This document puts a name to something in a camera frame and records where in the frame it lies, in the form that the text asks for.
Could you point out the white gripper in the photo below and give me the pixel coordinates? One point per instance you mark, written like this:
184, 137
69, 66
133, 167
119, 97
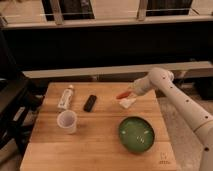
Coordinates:
141, 86

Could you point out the red pepper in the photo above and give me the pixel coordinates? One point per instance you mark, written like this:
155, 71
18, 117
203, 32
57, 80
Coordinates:
123, 95

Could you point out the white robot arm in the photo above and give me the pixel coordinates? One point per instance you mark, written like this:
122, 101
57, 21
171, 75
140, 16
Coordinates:
198, 119

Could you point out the green bowl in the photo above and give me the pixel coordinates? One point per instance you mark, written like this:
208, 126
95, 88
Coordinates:
136, 134

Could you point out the black remote control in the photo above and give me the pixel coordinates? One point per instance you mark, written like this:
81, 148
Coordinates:
90, 103

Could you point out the white plastic bottle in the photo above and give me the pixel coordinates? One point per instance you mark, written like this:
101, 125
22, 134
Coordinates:
66, 98

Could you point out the white plastic cup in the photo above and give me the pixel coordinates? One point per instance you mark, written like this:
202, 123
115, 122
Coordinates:
67, 120

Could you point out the wooden railing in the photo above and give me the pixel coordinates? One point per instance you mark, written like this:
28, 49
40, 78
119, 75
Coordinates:
86, 13

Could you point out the black side furniture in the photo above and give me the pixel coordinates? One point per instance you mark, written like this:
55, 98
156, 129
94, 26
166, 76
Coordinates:
15, 102

